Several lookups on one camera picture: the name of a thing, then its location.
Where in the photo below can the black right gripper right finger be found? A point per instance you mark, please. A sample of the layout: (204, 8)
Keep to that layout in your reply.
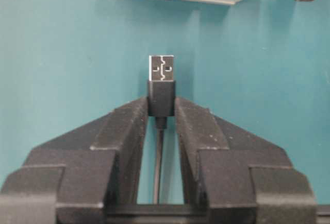
(237, 176)

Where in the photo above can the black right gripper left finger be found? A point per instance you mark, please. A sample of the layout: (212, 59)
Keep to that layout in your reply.
(76, 176)

